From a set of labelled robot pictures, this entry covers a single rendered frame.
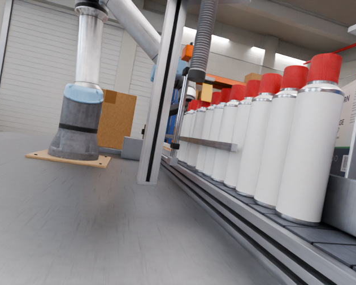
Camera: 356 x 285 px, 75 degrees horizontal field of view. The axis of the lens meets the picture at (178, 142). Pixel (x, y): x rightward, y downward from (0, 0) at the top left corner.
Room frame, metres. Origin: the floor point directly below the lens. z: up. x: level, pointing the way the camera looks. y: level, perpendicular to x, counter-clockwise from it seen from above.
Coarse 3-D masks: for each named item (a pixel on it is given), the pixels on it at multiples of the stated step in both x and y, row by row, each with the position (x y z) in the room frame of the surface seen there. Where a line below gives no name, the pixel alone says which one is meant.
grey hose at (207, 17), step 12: (204, 0) 0.46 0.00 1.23; (216, 0) 0.46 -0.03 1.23; (204, 12) 0.46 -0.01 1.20; (204, 24) 0.45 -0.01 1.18; (204, 36) 0.46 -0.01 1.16; (204, 48) 0.46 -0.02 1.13; (192, 60) 0.46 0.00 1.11; (204, 60) 0.46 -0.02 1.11; (192, 72) 0.46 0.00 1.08; (204, 72) 0.46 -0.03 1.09
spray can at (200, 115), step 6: (204, 102) 0.65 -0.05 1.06; (210, 102) 0.65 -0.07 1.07; (204, 108) 0.65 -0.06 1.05; (198, 114) 0.65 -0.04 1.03; (204, 114) 0.64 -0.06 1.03; (198, 120) 0.65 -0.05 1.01; (198, 126) 0.64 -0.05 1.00; (198, 132) 0.64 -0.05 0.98; (198, 138) 0.64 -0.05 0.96; (192, 144) 0.65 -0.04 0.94; (198, 144) 0.64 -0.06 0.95; (192, 150) 0.65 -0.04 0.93; (192, 156) 0.65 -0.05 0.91; (192, 162) 0.64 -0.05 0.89
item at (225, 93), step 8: (224, 88) 0.53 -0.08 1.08; (224, 96) 0.53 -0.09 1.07; (224, 104) 0.53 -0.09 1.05; (216, 112) 0.53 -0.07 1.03; (216, 120) 0.53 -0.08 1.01; (216, 128) 0.52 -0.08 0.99; (216, 136) 0.52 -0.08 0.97; (208, 152) 0.53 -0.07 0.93; (208, 160) 0.53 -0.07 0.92; (208, 168) 0.53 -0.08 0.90; (208, 176) 0.52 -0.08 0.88
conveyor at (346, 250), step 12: (192, 168) 0.63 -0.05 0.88; (228, 192) 0.39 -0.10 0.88; (252, 204) 0.33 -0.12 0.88; (264, 216) 0.29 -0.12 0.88; (276, 216) 0.29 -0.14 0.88; (288, 228) 0.25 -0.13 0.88; (300, 228) 0.25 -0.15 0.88; (312, 228) 0.26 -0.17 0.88; (324, 228) 0.27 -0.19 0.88; (336, 228) 0.28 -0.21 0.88; (312, 240) 0.22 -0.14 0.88; (324, 240) 0.23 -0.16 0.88; (336, 240) 0.24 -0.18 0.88; (348, 240) 0.24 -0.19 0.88; (324, 252) 0.20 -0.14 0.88; (336, 252) 0.20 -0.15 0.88; (348, 252) 0.21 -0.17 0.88; (348, 264) 0.18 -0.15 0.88
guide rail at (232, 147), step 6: (180, 138) 0.73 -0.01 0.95; (186, 138) 0.67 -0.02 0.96; (192, 138) 0.62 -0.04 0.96; (204, 144) 0.53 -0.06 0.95; (210, 144) 0.49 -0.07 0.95; (216, 144) 0.46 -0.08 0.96; (222, 144) 0.44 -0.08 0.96; (228, 144) 0.41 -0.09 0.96; (234, 144) 0.40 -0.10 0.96; (234, 150) 0.41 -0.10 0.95
